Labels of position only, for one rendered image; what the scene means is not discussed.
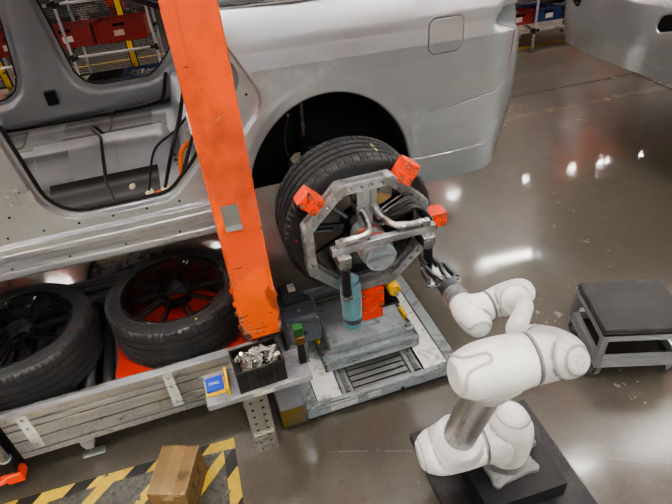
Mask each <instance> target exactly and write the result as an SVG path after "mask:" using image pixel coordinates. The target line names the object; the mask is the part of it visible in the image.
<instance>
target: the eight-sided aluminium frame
mask: <svg viewBox="0 0 672 504"><path fill-rule="evenodd" d="M387 185H389V186H391V187H392V188H394V189H395V190H397V191H398V192H399V193H401V194H402V195H404V196H412V197H414V198H415V199H416V200H417V201H418V202H419V203H420V204H421V205H422V206H423V207H424V208H425V210H426V211H427V212H428V207H429V206H428V200H427V199H426V198H425V197H424V195H423V194H421V193H420V192H419V191H417V190H416V189H414V188H413V187H412V186H407V185H405V184H404V183H401V182H399V181H398V178H397V177H396V176H395V175H394V174H393V172H391V171H389V170H388V169H384V170H379V171H375V172H371V173H367V174H362V175H358V176H354V177H349V178H345V179H339V180H336V181H333V182H332V184H331V185H329V186H328V189H327V190H326V191H325V192H324V194H323V195H322V196H321V197H322V199H323V200H324V202H325V205H324V206H323V207H322V208H321V210H320V211H319V212H318V213H317V215H316V216H313V215H311V214H309V213H308V214H307V215H306V216H305V218H303V220H302V221H301V223H300V224H299V226H300V233H301V240H302V247H303V254H304V261H305V262H304V263H305V268H306V270H307V272H308V274H309V276H311V277H313V278H314V279H317V280H319V281H321V282H323V283H325V284H327V285H329V286H332V287H334V288H336V289H338V290H340V283H339V278H340V277H341V276H340V275H338V274H336V273H334V272H332V271H330V270H328V269H326V268H324V267H322V266H320V265H318V264H317V260H316V252H315V244H314V236H313V232H314V231H315V230H316V229H317V228H318V226H319V225H320V224H321V223H322V221H323V220H324V219H325V218H326V216H327V215H328V214H329V213H330V211H331V210H332V209H333V208H334V207H335V205H336V204H337V203H338V202H339V200H340V199H341V198H342V197H343V196H345V195H349V194H354V193H356V192H359V191H366V190H370V189H372V188H379V187H383V186H387ZM359 186H360V187H359ZM330 193H331V194H330ZM320 215H321V216H320ZM420 218H421V217H420V215H419V214H418V213H417V212H416V209H414V218H413V220H416V219H420ZM422 250H423V247H422V246H421V245H420V243H419V242H418V241H417V240H416V238H415V237H414V236H413V237H412V238H411V240H410V241H409V242H408V243H407V244H406V245H405V246H404V248H403V249H402V250H401V251H400V252H399V253H398V254H397V255H396V258H395V261H394V262H393V264H392V265H391V266H389V267H388V268H386V269H384V270H381V271H372V272H368V273H364V274H361V275H359V276H360V278H361V281H360V283H361V290H364V289H368V288H371V287H375V286H379V285H382V284H386V283H388V284H389V283H390V282H393V281H395V280H396V279H397V278H398V277H399V275H400V274H401V273H402V272H403V271H404V270H405V269H406V267H407V266H408V265H409V264H410V263H411V262H412V261H413V260H414V259H415V257H416V256H417V255H418V254H419V253H420V252H421V251H422Z"/></svg>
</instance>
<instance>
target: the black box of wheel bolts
mask: <svg viewBox="0 0 672 504"><path fill-rule="evenodd" d="M228 353H229V356H230V360H231V364H232V367H233V371H234V374H235V377H236V379H237V383H238V386H239V390H240V393H241V394H243V393H246V392H249V391H252V390H255V389H258V388H261V387H264V386H267V385H270V384H273V383H276V382H279V381H282V380H285V379H288V376H287V371H286V366H285V359H284V356H283V354H282V351H281V349H280V346H279V344H278V341H277V339H276V336H274V337H271V338H268V339H265V340H262V341H259V342H255V343H252V344H249V345H246V346H243V347H240V348H236V349H233V350H230V351H228Z"/></svg>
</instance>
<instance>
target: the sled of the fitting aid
mask: <svg viewBox="0 0 672 504"><path fill-rule="evenodd" d="M394 305H395V307H396V308H397V310H398V311H399V313H400V315H401V316H402V318H403V319H404V321H405V323H406V324H407V331H406V332H402V333H399V334H396V335H392V336H389V337H386V338H382V339H379V340H376V341H372V342H369V343H366V344H362V345H359V346H355V347H352V348H349V349H345V350H342V351H339V352H335V353H332V352H331V349H330V347H329V345H328V342H327V340H326V338H325V336H324V333H323V331H322V336H321V338H319V339H316V340H313V342H314V344H315V347H316V349H317V352H318V354H319V357H320V359H321V362H322V364H323V367H324V369H325V371H326V373H327V372H331V371H334V370H337V369H340V368H344V367H347V366H350V365H353V364H357V363H360V362H363V361H367V360H370V359H373V358H376V357H380V356H383V355H386V354H389V353H393V352H396V351H399V350H403V349H406V348H409V347H412V346H416V345H419V334H418V332H417V330H416V329H415V327H414V326H413V324H412V323H411V321H410V320H409V318H408V316H407V314H406V312H405V311H404V309H403V307H402V306H401V305H400V304H399V303H397V304H394Z"/></svg>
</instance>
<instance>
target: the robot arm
mask: <svg viewBox="0 0 672 504"><path fill-rule="evenodd" d="M419 262H420V266H421V272H420V273H421V275H422V277H423V278H424V280H425V282H426V283H427V288H431V287H435V288H437V289H438V290H439V292H440V293H441V295H442V296H443V301H444V302H445V303H446V305H447V306H448V308H449V309H450V310H451V313H452V316H453V318H454V319H455V321H456V322H457V323H458V324H459V326H460V327H461V328H462V329H463V330H464V331H465V332H466V333H468V334H469V335H471V336H472V337H475V338H480V337H483V336H485V335H487V334H488V333H489V332H490V331H491V328H492V320H493V319H495V318H498V317H501V316H504V317H507V316H510V317H509V319H508V321H507V323H506V328H505V331H506V334H501V335H496V336H492V337H488V338H484V339H480V340H477V341H474V342H471V343H468V344H466V345H464V346H463V347H461V348H459V349H458V350H457V351H455V352H454V353H453V354H452V355H451V356H450V358H449V360H448V362H447V376H448V380H449V383H450V385H451V387H452V389H453V390H454V392H455V393H456V394H457V395H458V396H459V397H458V399H457V401H456V404H455V406H454V408H453V410H452V413H451V414H447V415H445V416H444V417H442V418H441V419H440V420H439V421H437V422H436V423H435V424H433V425H432V426H430V427H429V428H426V429H424V430H423V431H422V432H421V433H420V434H419V436H418V437H417V440H416V441H415V449H416V453H417V457H418V460H419V463H420V466H421V468H422V469H423V470H424V471H426V472H427V473H429V474H433V475H438V476H448V475H454V474H458V473H463V472H467V471H470V470H473V469H477V468H479V467H483V469H484V470H485V472H486V473H487V475H488V476H489V478H490V480H491V482H492V485H493V487H494V488H495V489H501V488H502V487H503V486H504V485H506V484H507V483H510V482H512V481H514V480H516V479H518V478H521V477H523V476H525V475H527V474H530V473H536V472H538V471H539V465H538V463H536V462H535V461H534V460H533V459H532V458H531V457H530V455H529V454H530V451H531V448H533V447H534V446H536V444H537V443H536V441H535V439H534V426H533V422H532V420H531V418H530V416H529V414H528V413H527V411H526V410H525V409H524V408H523V406H521V405H520V404H518V403H516V402H513V401H509V400H510V399H512V398H514V397H516V396H518V395H519V394H521V393H522V392H523V391H525V390H527V389H530V388H532V387H536V386H539V385H543V384H547V383H551V382H555V381H559V380H561V379H565V380H570V379H575V378H578V377H580V376H582V375H584V374H585V373H586V372H587V370H588V368H589V366H590V355H589V353H588V351H587V348H586V346H585V345H584V344H583V342H582V341H581V340H580V339H578V338H577V337H576V336H575V335H573V334H571V333H569V332H567V331H565V330H562V329H560V328H557V327H553V326H546V325H541V324H533V325H532V324H529V323H530V319H531V316H532V313H533V308H534V306H533V302H532V301H533V300H534V298H535V288H534V286H533V284H532V283H531V282H530V281H528V280H526V279H522V278H517V279H511V280H507V281H504V282H502V283H499V284H497V285H495V286H492V287H490V288H489V289H487V290H485V291H483V292H480V293H474V294H470V293H469V292H468V291H467V290H466V289H465V287H464V286H463V285H461V284H459V283H458V282H457V281H456V280H459V278H460V274H459V273H457V272H455V271H454V270H453V268H452V267H451V266H450V265H449V264H448V263H447V262H446V261H443V262H440V261H439V260H438V258H435V257H434V256H433V255H432V263H433V265H434V266H435V267H436V268H437V267H438V268H439V271H440V273H441V275H442V276H439V275H438V274H436V273H435V272H434V271H432V270H431V269H430V268H429V267H428V263H427V262H426V261H425V259H424V258H423V257H422V256H421V254H419ZM445 270H446V271H447V272H448V273H449V274H450V275H451V276H452V277H451V276H449V275H448V274H447V272H446V271H445ZM428 275H429V276H430V277H431V278H432V279H433V280H434V282H435V283H433V282H432V280H431V279H430V277H429V276H428Z"/></svg>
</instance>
